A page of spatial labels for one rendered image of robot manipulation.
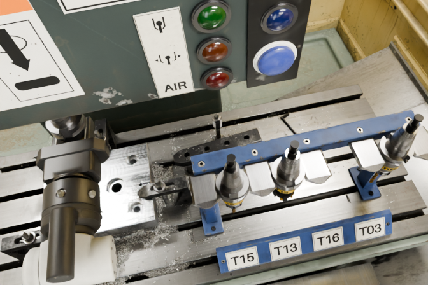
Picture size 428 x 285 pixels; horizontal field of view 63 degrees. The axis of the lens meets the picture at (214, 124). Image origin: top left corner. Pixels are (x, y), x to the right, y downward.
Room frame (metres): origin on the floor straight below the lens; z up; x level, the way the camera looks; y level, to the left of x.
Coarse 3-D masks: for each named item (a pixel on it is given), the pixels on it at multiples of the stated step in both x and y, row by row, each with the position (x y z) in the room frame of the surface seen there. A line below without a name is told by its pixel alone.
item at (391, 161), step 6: (384, 138) 0.33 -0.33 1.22; (378, 144) 0.32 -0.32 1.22; (384, 144) 0.31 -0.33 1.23; (384, 150) 0.30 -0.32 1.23; (384, 156) 0.29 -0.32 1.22; (390, 156) 0.28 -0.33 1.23; (396, 156) 0.28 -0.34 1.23; (402, 156) 0.28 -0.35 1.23; (408, 156) 0.28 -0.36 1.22; (390, 162) 0.28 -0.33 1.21; (396, 162) 0.27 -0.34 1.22
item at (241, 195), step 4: (220, 172) 0.30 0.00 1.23; (244, 172) 0.29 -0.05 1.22; (220, 176) 0.29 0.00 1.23; (244, 176) 0.28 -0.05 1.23; (216, 180) 0.28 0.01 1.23; (220, 180) 0.28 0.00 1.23; (244, 180) 0.27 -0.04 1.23; (248, 180) 0.27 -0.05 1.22; (216, 184) 0.27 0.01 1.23; (220, 184) 0.27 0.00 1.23; (244, 184) 0.27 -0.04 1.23; (248, 184) 0.26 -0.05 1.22; (220, 188) 0.26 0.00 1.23; (244, 188) 0.26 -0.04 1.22; (220, 192) 0.26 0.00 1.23; (224, 192) 0.25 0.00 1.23; (240, 192) 0.25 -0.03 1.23; (244, 192) 0.25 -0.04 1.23; (220, 196) 0.26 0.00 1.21; (224, 196) 0.25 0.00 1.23; (228, 196) 0.25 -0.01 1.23; (232, 196) 0.25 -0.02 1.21; (236, 196) 0.25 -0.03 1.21; (240, 196) 0.24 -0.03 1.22; (244, 196) 0.25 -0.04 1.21; (224, 200) 0.25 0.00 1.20; (228, 200) 0.24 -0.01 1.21; (240, 200) 0.24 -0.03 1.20
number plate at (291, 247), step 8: (280, 240) 0.22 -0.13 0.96; (288, 240) 0.22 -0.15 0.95; (296, 240) 0.22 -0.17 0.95; (272, 248) 0.21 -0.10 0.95; (280, 248) 0.21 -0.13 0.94; (288, 248) 0.21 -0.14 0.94; (296, 248) 0.20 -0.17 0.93; (272, 256) 0.19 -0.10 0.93; (280, 256) 0.19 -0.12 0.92; (288, 256) 0.19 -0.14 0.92
